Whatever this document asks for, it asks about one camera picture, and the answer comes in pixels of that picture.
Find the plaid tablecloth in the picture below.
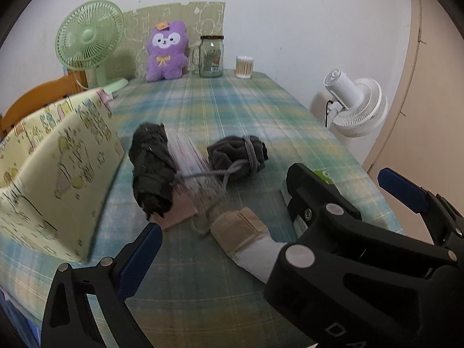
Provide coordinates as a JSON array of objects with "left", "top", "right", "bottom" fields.
[{"left": 0, "top": 69, "right": 405, "bottom": 348}]

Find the glass jar with handle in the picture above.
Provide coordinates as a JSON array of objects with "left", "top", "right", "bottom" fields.
[{"left": 194, "top": 35, "right": 224, "bottom": 78}]

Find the beige and grey sock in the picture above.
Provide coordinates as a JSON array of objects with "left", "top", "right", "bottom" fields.
[{"left": 210, "top": 206, "right": 291, "bottom": 284}]

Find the pink paper packet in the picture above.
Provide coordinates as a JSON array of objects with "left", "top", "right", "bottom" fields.
[{"left": 150, "top": 133, "right": 211, "bottom": 231}]

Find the beige door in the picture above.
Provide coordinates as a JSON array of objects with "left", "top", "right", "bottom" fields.
[{"left": 362, "top": 0, "right": 464, "bottom": 225}]

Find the cartoon printed fabric storage bin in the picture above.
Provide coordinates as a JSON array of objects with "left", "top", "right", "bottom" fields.
[{"left": 0, "top": 87, "right": 126, "bottom": 263}]

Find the white circulator fan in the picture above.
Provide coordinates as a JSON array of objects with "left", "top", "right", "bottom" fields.
[{"left": 324, "top": 69, "right": 388, "bottom": 138}]

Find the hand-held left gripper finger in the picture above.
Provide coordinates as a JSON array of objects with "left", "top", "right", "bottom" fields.
[{"left": 41, "top": 221, "right": 164, "bottom": 348}]

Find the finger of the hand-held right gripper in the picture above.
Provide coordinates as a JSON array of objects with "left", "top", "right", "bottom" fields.
[
  {"left": 286, "top": 163, "right": 363, "bottom": 238},
  {"left": 377, "top": 168, "right": 464, "bottom": 262}
]

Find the cotton swab container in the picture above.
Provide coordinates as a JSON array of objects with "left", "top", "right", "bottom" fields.
[{"left": 235, "top": 56, "right": 253, "bottom": 79}]

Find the white fan power cord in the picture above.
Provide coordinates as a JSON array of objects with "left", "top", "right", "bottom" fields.
[{"left": 73, "top": 70, "right": 90, "bottom": 91}]

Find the wooden chair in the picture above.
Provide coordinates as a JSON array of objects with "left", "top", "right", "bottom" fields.
[{"left": 0, "top": 74, "right": 88, "bottom": 138}]

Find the printed cardboard sheet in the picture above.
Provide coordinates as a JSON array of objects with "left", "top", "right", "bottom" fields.
[{"left": 121, "top": 2, "right": 226, "bottom": 80}]

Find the green desk fan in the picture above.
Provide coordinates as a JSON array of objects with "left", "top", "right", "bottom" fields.
[{"left": 54, "top": 1, "right": 130, "bottom": 98}]

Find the purple plush toy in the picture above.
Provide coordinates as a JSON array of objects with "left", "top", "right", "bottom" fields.
[{"left": 146, "top": 21, "right": 190, "bottom": 81}]

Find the grey drawstring pouch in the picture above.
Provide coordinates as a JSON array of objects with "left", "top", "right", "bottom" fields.
[{"left": 174, "top": 135, "right": 269, "bottom": 236}]

